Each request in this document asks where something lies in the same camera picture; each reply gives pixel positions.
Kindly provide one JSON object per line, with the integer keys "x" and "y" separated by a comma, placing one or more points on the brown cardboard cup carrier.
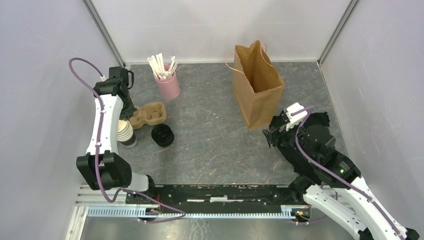
{"x": 151, "y": 114}

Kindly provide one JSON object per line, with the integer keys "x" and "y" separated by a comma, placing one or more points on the aluminium slotted cable duct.
{"x": 99, "y": 207}

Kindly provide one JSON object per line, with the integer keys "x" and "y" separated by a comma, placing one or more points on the pink straw holder cup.
{"x": 169, "y": 87}

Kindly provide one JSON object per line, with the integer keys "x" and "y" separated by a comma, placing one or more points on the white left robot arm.
{"x": 101, "y": 166}

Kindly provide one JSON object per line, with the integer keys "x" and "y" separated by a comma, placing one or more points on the brown paper bag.
{"x": 256, "y": 85}

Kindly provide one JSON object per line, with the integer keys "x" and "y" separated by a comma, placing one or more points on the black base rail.
{"x": 218, "y": 198}

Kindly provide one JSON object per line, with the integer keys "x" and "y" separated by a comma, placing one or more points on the stack of paper cups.
{"x": 125, "y": 134}

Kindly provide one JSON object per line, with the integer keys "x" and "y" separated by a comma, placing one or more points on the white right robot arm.
{"x": 329, "y": 180}

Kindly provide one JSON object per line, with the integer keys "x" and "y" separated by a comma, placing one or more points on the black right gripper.
{"x": 271, "y": 133}

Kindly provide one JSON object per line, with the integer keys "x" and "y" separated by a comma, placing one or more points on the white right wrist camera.
{"x": 295, "y": 113}

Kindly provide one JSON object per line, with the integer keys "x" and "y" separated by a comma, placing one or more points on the stack of black lids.
{"x": 162, "y": 135}

